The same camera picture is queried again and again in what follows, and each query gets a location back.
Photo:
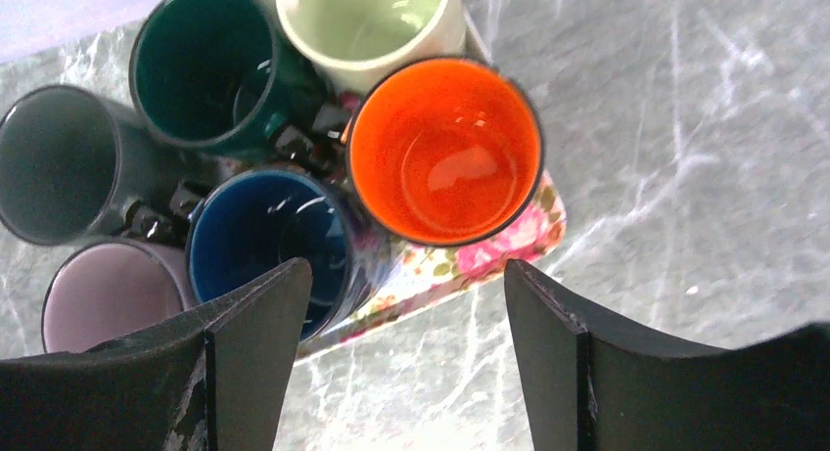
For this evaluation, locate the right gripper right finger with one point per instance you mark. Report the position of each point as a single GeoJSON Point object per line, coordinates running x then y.
{"type": "Point", "coordinates": [593, 379]}

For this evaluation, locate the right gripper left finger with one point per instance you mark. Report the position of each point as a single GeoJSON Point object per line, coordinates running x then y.
{"type": "Point", "coordinates": [211, 378]}

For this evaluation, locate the lilac mug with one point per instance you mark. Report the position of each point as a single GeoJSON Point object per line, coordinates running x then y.
{"type": "Point", "coordinates": [110, 289]}

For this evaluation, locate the navy blue mug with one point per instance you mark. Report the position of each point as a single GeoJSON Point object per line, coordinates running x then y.
{"type": "Point", "coordinates": [259, 219]}

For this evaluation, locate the floral tray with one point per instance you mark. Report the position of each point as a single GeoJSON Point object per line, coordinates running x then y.
{"type": "Point", "coordinates": [424, 276]}

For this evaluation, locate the grey mug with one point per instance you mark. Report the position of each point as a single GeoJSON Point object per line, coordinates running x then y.
{"type": "Point", "coordinates": [75, 166]}

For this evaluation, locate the orange mug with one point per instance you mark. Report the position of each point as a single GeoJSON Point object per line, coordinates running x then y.
{"type": "Point", "coordinates": [445, 151]}

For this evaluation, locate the dark green mug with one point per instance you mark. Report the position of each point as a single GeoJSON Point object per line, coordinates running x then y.
{"type": "Point", "coordinates": [220, 77]}

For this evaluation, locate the cream mug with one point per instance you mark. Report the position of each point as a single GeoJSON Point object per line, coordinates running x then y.
{"type": "Point", "coordinates": [359, 42]}

